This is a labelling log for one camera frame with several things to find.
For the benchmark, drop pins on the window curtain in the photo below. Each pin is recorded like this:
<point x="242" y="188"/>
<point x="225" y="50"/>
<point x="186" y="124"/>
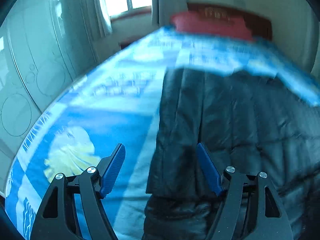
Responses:
<point x="96" y="18"/>
<point x="167" y="2"/>

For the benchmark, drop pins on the dark wooden headboard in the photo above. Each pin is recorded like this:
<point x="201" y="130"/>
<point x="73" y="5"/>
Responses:
<point x="259" y="25"/>

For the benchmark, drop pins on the small brown embroidered cushion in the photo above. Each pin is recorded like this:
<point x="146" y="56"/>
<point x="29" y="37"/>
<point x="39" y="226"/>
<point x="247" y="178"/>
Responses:
<point x="216" y="15"/>

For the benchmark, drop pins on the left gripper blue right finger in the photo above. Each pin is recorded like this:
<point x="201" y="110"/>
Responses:
<point x="228" y="187"/>

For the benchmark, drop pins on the black quilted puffer jacket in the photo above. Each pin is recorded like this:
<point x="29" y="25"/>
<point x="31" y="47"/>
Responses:
<point x="248" y="122"/>

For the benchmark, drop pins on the white wardrobe with circles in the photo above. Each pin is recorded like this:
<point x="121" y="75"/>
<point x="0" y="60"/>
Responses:
<point x="44" y="48"/>

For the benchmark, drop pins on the red pillow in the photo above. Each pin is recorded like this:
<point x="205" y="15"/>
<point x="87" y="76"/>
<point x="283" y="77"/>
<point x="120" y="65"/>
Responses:
<point x="195" y="23"/>

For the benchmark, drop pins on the wooden nightstand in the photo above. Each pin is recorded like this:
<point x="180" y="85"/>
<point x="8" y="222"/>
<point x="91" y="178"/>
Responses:
<point x="128" y="41"/>

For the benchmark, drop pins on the blue patterned bed sheet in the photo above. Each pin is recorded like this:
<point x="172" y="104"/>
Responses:
<point x="118" y="103"/>

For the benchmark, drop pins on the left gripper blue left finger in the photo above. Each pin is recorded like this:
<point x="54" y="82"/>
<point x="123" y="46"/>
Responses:
<point x="95" y="184"/>

